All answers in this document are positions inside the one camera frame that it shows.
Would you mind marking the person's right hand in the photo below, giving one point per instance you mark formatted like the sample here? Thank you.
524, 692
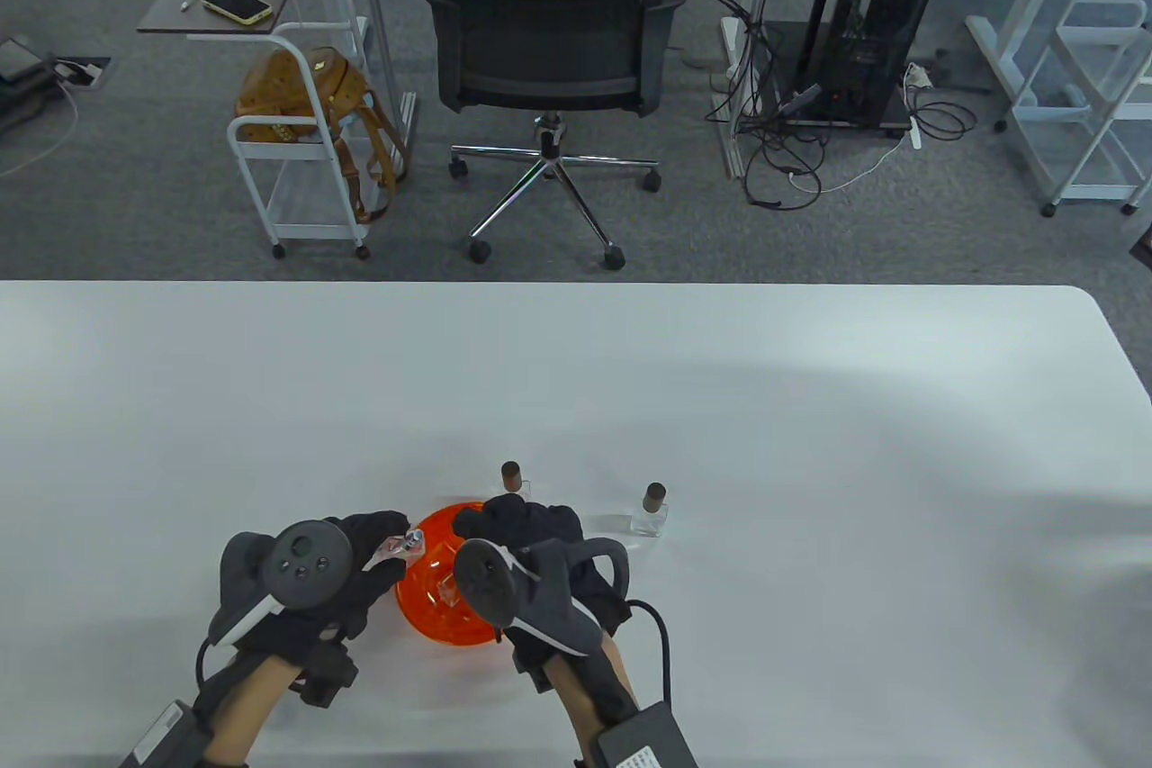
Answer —
531, 525

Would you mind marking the person's left hand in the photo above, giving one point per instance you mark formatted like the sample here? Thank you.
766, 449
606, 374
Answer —
369, 588

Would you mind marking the person's right forearm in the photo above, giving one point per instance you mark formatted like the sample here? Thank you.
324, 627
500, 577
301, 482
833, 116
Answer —
576, 705

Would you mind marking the person's left forearm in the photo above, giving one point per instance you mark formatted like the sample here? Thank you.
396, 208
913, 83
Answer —
256, 705

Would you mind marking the dark grey tracking controller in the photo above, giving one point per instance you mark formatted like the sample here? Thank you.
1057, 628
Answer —
486, 579
310, 563

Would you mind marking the orange glossy bowl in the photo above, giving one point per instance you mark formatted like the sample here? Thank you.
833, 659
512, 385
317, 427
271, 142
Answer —
427, 615

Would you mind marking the black wrist sensor box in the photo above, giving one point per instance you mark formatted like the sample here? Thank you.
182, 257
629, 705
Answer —
166, 741
643, 741

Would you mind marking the black mesh office chair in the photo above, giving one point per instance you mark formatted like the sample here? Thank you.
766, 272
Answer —
540, 39

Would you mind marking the brown leather backpack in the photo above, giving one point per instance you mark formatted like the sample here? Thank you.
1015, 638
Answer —
288, 84

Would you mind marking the black computer stand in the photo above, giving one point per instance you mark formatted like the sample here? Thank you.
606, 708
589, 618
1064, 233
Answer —
783, 57

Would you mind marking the floor socket box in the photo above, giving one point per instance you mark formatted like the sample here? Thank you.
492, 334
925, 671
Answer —
81, 73

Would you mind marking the white power strip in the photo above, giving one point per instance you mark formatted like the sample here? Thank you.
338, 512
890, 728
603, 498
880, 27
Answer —
914, 75

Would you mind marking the smartphone in yellow case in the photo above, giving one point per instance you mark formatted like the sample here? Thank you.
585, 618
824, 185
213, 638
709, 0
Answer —
236, 3

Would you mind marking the white wheeled side table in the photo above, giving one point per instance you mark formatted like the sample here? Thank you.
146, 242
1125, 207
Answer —
171, 4

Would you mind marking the black computer tower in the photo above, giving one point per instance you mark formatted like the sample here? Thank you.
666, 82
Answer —
886, 12

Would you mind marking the black device on floor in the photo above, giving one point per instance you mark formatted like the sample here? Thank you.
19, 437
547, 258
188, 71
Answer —
18, 61

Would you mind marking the white metal rack cart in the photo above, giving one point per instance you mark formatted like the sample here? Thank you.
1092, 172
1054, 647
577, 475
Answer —
1093, 194

